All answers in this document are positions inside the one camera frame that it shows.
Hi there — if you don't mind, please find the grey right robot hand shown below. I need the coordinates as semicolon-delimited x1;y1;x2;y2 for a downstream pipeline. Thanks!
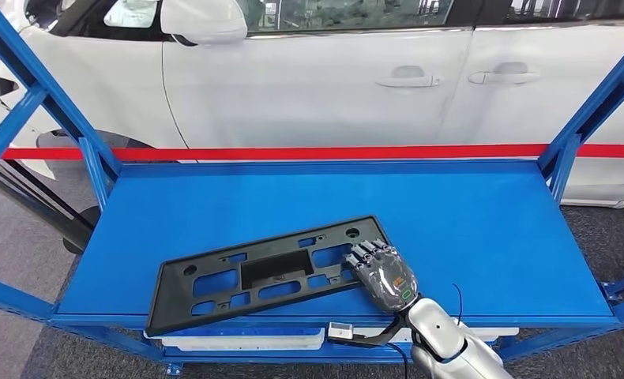
343;238;420;315

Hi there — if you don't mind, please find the black plastic plate bracket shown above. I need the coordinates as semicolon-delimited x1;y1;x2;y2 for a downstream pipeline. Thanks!
144;215;392;339

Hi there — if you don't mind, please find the blue metal shelf rack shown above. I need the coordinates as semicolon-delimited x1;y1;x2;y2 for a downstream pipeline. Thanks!
0;0;624;377

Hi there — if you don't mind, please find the white plastic bin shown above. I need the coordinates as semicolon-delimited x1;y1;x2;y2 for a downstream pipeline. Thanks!
143;333;327;353
353;326;521;345

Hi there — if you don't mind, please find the red barrier belt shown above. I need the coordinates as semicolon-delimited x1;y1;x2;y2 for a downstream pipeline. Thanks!
0;143;624;163

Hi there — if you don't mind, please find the white car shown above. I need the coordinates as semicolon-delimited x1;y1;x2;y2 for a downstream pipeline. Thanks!
0;0;624;210

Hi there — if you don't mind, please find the black barrier stanchion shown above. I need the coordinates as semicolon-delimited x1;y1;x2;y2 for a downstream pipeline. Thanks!
0;129;103;257

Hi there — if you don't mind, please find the black camera bracket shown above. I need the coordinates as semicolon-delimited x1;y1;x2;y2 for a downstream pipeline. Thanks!
329;313;415;350

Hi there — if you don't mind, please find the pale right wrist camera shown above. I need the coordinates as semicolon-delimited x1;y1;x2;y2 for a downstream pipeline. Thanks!
326;321;356;344

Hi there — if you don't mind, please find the black cable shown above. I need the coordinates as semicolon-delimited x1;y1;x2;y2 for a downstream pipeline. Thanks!
385;342;411;379
450;283;464;328

